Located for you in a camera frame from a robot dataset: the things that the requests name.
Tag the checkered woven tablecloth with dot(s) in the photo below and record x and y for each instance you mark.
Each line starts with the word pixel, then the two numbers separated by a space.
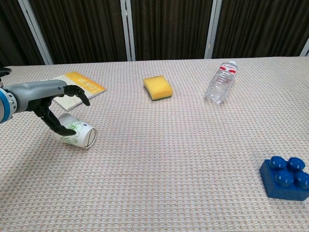
pixel 154 149

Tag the yellow and white booklet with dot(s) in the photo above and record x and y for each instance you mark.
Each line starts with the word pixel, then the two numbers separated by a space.
pixel 84 87

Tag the white paper cup green print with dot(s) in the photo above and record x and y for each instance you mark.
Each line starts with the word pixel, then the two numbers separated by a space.
pixel 77 134

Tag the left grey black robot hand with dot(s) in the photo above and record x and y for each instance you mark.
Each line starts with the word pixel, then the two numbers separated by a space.
pixel 36 94

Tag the clear plastic water bottle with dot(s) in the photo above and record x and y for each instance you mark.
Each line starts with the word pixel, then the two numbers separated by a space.
pixel 220 84

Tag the blue toy building brick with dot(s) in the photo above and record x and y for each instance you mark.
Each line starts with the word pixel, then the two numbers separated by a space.
pixel 286 178

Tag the yellow sponge green base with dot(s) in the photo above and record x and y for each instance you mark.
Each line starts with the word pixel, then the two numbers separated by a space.
pixel 158 87

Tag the grey metal partition post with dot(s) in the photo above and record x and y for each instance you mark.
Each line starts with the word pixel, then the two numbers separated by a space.
pixel 304 49
pixel 128 30
pixel 36 31
pixel 212 29

